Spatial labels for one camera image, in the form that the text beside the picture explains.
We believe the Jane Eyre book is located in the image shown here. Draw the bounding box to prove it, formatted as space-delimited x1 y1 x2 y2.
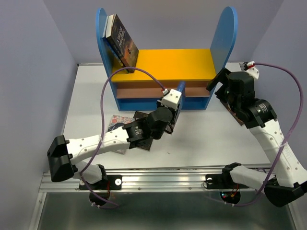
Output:
168 81 186 134

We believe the Three Days to See book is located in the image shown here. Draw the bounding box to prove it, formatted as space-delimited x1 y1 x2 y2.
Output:
133 111 153 151

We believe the Little Women book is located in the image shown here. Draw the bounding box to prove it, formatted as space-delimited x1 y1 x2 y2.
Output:
106 114 136 155

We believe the A Tale of Two Cities book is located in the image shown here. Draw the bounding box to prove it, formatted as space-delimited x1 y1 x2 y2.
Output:
117 22 139 67

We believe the Animal Farm book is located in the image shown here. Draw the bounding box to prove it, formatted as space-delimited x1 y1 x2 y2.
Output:
102 14 127 68

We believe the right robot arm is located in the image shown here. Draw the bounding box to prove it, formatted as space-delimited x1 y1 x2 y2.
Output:
203 68 307 207

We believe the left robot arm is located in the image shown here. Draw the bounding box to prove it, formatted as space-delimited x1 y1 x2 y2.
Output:
47 102 180 189

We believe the Edward Tulane book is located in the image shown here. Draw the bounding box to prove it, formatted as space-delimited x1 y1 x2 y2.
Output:
220 101 244 126

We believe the blue wooden bookshelf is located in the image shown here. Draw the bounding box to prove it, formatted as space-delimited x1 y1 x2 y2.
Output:
110 6 238 111

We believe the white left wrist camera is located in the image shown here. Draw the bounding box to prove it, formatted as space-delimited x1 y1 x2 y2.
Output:
161 89 182 109

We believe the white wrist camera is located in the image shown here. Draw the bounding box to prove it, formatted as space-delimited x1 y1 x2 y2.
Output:
161 89 182 109
244 61 260 80

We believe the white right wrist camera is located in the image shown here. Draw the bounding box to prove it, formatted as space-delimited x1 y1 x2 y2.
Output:
244 61 260 80

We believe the aluminium mounting rail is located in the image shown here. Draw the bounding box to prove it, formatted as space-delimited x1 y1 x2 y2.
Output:
39 164 295 192

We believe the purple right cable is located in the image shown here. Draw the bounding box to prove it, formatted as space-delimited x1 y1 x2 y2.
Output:
235 62 302 207

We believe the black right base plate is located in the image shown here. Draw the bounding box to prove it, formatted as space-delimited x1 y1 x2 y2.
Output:
205 174 237 189

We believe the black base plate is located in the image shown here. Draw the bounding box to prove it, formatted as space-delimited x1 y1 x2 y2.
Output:
83 174 122 190
205 174 237 189

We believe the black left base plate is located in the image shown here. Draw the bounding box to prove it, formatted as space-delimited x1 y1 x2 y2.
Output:
83 174 122 190

